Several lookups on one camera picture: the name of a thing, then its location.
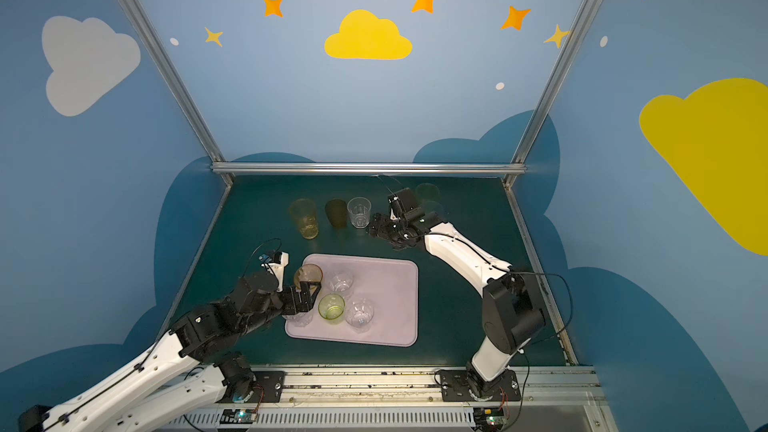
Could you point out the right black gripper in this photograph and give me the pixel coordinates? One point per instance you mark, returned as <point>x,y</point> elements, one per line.
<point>389,227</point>

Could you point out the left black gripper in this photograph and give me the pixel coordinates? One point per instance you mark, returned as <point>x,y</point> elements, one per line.
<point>293,298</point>

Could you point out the clear faceted glass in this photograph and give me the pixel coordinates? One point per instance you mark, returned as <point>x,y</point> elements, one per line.
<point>298,320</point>
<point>359,212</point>
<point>342,283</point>
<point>359,314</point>

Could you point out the amber faceted glass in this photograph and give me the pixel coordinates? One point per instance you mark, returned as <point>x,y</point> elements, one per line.
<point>310,273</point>

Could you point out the clear faceted glass back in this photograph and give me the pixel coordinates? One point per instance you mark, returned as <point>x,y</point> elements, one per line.
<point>359,212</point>

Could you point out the green faceted glass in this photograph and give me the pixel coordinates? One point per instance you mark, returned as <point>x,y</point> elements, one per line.
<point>331,308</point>

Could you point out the dark brown textured cup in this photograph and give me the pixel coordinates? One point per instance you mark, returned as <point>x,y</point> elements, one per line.
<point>337,213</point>

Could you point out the lilac plastic tray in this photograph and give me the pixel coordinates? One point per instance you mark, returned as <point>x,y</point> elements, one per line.
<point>392,286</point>

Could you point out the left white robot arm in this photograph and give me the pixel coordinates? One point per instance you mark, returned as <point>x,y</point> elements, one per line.
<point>190,361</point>

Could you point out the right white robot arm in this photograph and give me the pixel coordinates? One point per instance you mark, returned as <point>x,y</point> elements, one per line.
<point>513,308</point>

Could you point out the tall pale blue glass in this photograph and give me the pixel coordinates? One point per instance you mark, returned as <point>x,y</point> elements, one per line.
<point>434,213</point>

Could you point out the tall pale green glass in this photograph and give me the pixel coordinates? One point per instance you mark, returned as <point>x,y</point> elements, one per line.
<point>428,193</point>

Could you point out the tall yellow glass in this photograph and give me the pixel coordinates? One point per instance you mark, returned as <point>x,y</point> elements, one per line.
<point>303,213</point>

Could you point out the left green circuit board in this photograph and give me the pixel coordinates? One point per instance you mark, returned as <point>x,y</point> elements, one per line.
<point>238,417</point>

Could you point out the green circuit board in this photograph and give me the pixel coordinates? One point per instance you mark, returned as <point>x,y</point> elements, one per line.
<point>488,419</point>
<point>238,417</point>

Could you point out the back horizontal aluminium bar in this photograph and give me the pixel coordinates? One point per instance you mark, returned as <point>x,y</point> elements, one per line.
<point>368,169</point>

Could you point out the right green circuit board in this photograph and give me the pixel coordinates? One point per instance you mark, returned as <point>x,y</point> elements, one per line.
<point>488,419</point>

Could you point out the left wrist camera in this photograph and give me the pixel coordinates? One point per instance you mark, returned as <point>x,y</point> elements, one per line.
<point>275,262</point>

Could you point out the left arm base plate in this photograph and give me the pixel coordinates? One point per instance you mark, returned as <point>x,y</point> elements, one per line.
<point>261,386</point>

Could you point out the right aluminium frame post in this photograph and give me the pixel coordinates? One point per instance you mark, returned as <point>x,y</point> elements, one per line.
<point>580,26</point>

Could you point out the aluminium frame post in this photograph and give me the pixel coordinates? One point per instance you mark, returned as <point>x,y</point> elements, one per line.
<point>580,26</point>
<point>152,42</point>

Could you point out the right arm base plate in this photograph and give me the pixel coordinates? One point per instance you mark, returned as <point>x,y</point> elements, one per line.
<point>468,386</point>

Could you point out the aluminium front rail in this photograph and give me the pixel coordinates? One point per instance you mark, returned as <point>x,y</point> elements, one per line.
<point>406,398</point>

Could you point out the left aluminium frame post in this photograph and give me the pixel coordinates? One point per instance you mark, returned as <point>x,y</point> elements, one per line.
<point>152,42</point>

